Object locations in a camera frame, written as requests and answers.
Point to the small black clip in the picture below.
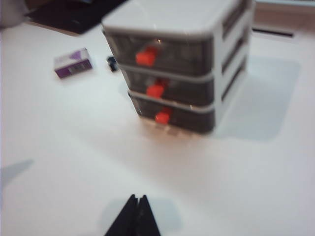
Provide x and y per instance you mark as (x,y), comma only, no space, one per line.
(112,64)

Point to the white drawer cabinet frame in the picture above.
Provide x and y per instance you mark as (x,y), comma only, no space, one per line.
(160,14)

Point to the brown desk partition panel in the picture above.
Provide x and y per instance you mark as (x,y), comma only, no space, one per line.
(283,14)

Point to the purple and white box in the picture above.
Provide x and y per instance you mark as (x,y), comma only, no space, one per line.
(73,64)

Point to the black desk mat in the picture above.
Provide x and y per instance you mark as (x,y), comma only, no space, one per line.
(73,14)

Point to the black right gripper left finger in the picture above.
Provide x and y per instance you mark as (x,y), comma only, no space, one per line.
(128,218)

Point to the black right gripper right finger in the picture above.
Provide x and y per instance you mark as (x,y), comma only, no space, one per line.
(147,218)

